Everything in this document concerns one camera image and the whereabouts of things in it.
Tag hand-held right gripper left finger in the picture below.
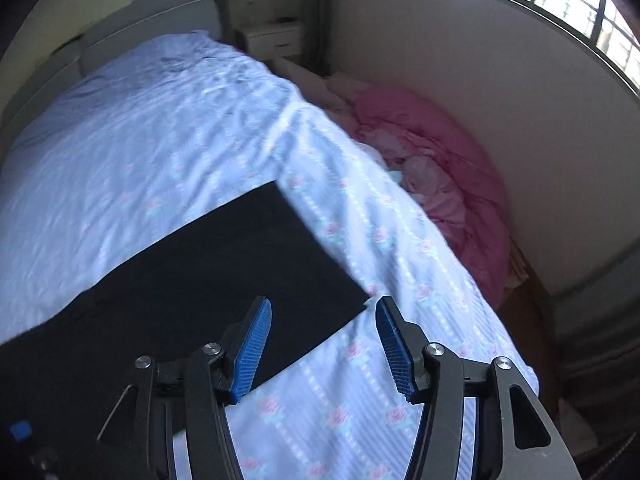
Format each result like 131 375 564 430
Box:
96 296 273 480

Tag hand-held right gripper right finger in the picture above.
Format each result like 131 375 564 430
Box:
375 296 583 480

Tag black pants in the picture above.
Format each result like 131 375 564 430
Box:
0 181 368 480

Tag pink quilt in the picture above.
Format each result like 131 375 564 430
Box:
325 75 512 306

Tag blue floral bed sheet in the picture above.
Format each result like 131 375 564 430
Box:
0 30 541 480

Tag white nightstand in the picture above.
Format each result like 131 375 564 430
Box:
235 19 306 59

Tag grey padded headboard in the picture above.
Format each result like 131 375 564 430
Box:
0 0 223 128

